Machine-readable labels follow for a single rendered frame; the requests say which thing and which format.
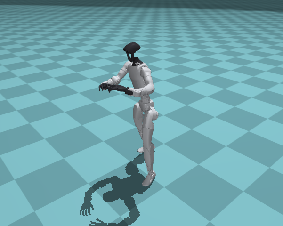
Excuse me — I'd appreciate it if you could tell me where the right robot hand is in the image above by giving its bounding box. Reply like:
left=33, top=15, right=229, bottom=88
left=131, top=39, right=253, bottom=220
left=99, top=83, right=111, bottom=91

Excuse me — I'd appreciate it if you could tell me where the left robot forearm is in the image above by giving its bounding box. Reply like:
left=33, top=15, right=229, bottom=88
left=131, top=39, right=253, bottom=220
left=128, top=84, right=154, bottom=97

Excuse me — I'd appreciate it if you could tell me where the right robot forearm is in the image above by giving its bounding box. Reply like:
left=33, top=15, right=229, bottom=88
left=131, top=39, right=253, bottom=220
left=101, top=78, right=114, bottom=90

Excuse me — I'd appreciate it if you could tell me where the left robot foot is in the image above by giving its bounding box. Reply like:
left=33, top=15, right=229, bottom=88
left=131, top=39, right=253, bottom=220
left=142, top=171, right=156, bottom=186

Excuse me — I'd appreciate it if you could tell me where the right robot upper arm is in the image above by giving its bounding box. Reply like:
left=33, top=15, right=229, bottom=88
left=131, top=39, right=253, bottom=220
left=112, top=61, right=131, bottom=85

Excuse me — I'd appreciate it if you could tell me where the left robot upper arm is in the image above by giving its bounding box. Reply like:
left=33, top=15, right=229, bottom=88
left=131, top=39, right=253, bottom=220
left=140, top=67, right=154, bottom=95

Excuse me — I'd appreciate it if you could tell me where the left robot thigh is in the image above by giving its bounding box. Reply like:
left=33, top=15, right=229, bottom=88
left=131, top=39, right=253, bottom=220
left=142, top=106, right=159, bottom=150

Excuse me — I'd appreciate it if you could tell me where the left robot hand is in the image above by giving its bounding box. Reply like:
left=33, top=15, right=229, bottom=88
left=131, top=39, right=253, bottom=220
left=108, top=85, right=133, bottom=95

